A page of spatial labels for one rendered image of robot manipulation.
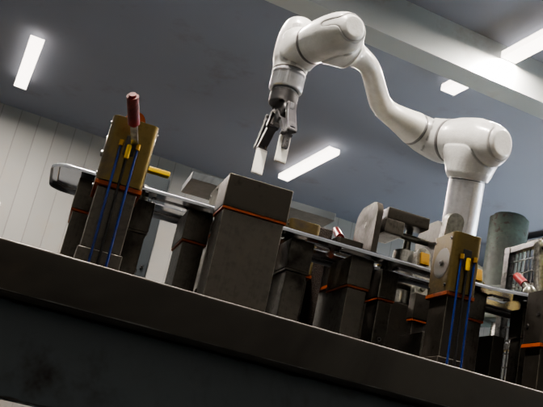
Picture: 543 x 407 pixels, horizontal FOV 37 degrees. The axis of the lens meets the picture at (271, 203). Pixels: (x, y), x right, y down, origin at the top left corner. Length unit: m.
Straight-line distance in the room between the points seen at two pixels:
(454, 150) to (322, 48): 0.52
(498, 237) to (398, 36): 3.13
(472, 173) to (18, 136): 7.32
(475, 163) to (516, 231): 5.69
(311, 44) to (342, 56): 0.08
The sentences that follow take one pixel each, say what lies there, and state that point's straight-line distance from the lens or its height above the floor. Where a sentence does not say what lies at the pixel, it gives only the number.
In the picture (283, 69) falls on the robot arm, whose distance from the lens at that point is 2.10.
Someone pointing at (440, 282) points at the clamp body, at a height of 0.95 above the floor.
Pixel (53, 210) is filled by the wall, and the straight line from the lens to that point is 9.02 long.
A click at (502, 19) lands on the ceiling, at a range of 5.55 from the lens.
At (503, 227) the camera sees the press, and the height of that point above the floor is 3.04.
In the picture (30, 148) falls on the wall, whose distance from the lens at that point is 9.14.
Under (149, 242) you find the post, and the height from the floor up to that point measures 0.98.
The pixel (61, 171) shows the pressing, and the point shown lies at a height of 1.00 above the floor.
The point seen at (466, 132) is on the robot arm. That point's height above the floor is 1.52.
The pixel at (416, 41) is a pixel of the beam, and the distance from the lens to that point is 5.38.
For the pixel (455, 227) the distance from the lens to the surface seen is 1.62.
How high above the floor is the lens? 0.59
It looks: 17 degrees up
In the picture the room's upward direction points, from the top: 13 degrees clockwise
